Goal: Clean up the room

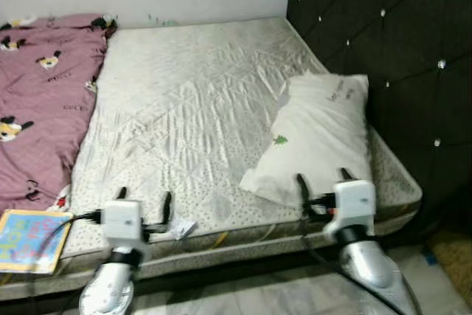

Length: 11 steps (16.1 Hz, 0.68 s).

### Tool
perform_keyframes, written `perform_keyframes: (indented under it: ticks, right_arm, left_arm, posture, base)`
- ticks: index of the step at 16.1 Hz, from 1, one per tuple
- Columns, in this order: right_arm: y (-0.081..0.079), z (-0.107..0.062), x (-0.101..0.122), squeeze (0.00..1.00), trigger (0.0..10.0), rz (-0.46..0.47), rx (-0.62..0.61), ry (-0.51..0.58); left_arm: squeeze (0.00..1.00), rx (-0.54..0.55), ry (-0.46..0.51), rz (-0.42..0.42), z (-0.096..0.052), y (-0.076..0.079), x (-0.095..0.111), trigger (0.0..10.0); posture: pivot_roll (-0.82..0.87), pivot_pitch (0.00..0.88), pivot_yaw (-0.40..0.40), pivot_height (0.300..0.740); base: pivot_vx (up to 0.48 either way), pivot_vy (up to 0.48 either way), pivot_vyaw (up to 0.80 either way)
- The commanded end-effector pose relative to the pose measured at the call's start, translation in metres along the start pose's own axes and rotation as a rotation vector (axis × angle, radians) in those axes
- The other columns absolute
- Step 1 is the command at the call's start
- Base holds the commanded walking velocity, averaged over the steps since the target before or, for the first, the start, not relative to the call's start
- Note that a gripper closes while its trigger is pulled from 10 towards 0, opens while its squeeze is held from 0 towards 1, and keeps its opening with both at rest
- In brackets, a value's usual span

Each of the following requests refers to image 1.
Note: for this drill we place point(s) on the blue yellow children's book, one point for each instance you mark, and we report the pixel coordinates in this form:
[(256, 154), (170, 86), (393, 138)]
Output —
[(29, 241)]

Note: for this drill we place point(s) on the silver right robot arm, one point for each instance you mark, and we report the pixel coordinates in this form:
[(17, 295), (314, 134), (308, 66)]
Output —
[(369, 263)]

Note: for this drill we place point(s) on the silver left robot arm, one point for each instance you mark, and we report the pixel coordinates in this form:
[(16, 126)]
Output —
[(110, 289)]

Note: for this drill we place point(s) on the white pillow with tree print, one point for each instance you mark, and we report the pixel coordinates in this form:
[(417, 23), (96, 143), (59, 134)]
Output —
[(317, 130)]

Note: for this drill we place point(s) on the quilted grey-white mattress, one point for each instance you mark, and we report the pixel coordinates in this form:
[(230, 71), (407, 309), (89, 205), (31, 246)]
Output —
[(192, 108)]

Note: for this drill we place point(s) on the blue tape scrap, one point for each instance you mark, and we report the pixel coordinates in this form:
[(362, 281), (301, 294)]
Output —
[(431, 257)]

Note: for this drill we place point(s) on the pink cartoon mouse blanket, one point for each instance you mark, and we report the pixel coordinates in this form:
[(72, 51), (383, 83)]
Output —
[(44, 101)]

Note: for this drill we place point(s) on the brown floor rug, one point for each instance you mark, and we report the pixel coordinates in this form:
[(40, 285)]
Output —
[(453, 263)]

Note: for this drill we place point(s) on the dark tufted headboard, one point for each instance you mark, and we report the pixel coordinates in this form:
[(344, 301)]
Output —
[(413, 35)]

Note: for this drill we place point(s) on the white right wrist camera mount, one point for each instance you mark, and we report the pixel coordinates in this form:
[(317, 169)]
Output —
[(354, 201)]

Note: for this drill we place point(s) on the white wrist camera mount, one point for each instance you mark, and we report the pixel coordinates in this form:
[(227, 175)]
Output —
[(122, 220), (354, 201)]

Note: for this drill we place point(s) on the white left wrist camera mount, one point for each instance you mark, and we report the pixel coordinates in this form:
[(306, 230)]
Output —
[(122, 220)]

